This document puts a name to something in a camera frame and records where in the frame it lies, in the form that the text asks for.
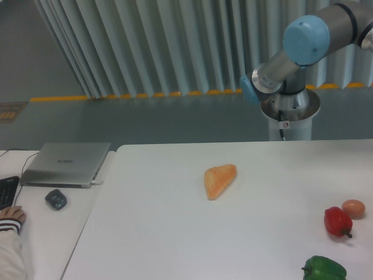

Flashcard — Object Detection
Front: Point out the red bell pepper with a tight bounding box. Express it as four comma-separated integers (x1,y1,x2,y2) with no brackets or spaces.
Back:
324,206,353,238

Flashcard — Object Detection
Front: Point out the orange triangular bread slice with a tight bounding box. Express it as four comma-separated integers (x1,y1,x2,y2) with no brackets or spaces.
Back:
203,164,237,200

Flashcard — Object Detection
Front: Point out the white sleeved forearm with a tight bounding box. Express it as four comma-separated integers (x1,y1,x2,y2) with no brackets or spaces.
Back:
1,218,27,279

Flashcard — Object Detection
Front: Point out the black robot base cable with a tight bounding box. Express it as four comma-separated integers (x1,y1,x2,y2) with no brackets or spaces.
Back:
277,109,287,142

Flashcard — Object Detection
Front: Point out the green bell pepper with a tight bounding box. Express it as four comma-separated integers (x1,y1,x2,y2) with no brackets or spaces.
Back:
301,255,347,280

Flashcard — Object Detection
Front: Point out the black keyboard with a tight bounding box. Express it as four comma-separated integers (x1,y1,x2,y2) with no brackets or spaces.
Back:
0,176,20,210

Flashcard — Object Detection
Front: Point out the silver closed laptop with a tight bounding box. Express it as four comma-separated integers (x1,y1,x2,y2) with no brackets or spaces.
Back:
19,142,110,188

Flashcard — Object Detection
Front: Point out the person's hand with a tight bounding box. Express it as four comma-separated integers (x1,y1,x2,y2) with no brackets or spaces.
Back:
0,206,27,224

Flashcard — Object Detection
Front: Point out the black laptop cable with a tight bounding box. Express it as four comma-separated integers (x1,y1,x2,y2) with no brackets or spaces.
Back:
0,148,40,206

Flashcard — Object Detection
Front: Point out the black computer mouse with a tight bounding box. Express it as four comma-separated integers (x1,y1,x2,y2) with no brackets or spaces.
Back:
45,189,68,211

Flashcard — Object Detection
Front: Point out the brown egg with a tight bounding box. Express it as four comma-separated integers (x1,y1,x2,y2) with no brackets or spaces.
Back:
342,199,365,219

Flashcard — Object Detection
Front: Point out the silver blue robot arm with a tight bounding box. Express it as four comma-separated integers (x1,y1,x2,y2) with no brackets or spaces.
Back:
240,1,372,103

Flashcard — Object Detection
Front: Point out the white folding curtain screen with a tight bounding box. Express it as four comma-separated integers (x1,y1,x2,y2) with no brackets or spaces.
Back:
33,0,373,100

